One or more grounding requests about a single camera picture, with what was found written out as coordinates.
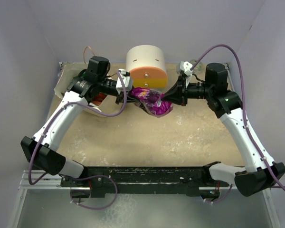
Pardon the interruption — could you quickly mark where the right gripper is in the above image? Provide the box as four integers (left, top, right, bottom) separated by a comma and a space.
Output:
161, 75, 214, 106

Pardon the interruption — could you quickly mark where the purple candy bag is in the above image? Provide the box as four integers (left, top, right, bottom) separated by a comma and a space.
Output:
128, 87, 173, 118

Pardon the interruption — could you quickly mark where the white paper bag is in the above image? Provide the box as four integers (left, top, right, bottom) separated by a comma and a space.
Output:
53, 46, 124, 118

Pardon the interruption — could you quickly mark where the red Doritos chip bag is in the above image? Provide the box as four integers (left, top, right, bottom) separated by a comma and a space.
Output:
92, 93, 107, 106

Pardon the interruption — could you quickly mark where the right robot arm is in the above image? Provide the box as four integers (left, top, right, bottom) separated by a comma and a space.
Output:
162, 61, 285, 197

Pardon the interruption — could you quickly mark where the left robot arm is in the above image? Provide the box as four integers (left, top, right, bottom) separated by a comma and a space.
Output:
20, 56, 133, 186

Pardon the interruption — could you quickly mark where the clear tape roll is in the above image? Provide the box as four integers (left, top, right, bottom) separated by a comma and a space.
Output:
190, 59, 203, 72

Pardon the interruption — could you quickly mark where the round three-drawer cabinet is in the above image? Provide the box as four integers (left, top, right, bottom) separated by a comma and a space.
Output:
126, 45, 168, 89

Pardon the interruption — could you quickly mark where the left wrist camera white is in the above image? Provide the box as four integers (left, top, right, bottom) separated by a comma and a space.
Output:
115, 69, 133, 94

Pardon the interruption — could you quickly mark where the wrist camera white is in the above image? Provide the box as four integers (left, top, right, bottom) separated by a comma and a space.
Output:
176, 61, 193, 76
115, 69, 133, 94

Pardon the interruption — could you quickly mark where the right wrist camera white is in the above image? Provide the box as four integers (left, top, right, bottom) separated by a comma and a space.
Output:
176, 61, 193, 76

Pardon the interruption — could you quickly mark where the black metal base frame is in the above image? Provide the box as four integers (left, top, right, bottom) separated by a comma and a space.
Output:
61, 166, 229, 199

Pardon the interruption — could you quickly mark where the aluminium rail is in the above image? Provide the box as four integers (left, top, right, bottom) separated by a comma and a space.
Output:
18, 170, 91, 190

